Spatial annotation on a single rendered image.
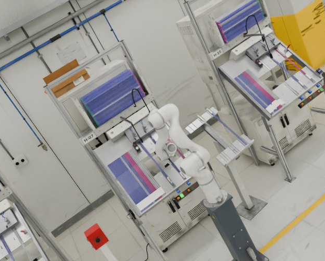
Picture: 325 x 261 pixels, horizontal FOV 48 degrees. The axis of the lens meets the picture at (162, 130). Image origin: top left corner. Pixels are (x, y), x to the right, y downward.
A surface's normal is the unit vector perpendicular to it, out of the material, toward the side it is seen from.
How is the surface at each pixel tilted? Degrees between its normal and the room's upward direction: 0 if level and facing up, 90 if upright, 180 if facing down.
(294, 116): 90
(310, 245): 0
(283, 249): 0
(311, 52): 90
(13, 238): 47
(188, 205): 90
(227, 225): 90
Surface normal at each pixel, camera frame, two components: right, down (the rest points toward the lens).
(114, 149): -0.02, -0.42
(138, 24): 0.41, 0.20
